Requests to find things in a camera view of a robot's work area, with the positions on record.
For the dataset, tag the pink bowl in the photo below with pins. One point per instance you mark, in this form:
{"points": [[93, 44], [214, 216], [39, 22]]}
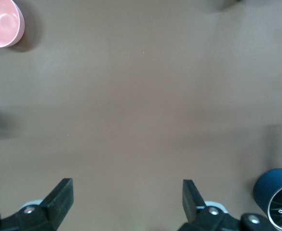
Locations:
{"points": [[1, 21]]}

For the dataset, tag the dark blue saucepan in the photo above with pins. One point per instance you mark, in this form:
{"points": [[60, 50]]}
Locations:
{"points": [[268, 185]]}

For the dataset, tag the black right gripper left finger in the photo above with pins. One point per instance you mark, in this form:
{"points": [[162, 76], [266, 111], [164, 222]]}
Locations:
{"points": [[56, 202]]}

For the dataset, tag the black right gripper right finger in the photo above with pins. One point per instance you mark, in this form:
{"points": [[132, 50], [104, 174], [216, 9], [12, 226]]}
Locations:
{"points": [[191, 202]]}

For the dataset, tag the brown table cover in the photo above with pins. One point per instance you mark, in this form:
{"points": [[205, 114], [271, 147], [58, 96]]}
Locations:
{"points": [[143, 96]]}

